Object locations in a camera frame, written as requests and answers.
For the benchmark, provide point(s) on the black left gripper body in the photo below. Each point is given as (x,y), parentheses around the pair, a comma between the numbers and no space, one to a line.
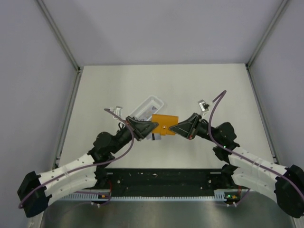
(138,134)

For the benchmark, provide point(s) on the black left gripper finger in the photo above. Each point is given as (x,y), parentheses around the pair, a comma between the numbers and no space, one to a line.
(143,129)
(133,120)

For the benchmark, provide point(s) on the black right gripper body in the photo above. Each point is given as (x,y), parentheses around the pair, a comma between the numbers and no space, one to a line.
(197,124)

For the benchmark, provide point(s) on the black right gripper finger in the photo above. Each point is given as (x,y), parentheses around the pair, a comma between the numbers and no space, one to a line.
(183,131)
(189,122)

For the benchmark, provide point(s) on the silver card black stripe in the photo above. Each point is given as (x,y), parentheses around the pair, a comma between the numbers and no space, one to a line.
(156,137)

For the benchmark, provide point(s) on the yellow leather card holder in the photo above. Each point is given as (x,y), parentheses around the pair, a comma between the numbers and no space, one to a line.
(164,123)

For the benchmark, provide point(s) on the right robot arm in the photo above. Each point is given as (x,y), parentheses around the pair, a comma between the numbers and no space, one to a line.
(284,185)

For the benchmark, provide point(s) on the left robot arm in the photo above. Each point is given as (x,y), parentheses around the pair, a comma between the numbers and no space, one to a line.
(38,191)

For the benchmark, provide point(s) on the silver VIP card on table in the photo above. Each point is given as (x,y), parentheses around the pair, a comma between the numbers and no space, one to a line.
(149,137)

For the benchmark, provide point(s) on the white plastic basket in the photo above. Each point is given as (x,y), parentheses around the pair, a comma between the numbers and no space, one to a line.
(151,105)

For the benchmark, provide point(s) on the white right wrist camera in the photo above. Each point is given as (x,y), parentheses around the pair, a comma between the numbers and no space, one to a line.
(204,106)

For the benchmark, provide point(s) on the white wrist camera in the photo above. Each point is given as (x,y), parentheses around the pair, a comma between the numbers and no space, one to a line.
(117,112)
(204,106)

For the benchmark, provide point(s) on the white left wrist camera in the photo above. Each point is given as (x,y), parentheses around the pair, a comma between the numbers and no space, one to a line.
(117,112)

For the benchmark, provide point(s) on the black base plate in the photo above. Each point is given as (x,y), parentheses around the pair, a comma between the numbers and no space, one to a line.
(164,182)

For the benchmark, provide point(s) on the white slotted cable duct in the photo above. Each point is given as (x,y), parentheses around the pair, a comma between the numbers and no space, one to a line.
(98,197)

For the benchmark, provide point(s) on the right aluminium frame post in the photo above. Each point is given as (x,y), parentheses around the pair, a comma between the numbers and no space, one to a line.
(283,6)

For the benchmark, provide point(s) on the aluminium frame post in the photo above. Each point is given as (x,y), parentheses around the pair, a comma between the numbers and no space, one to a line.
(283,6)
(75,79)

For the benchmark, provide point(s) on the left aluminium frame post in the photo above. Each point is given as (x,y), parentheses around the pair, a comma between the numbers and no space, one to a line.
(75,79)

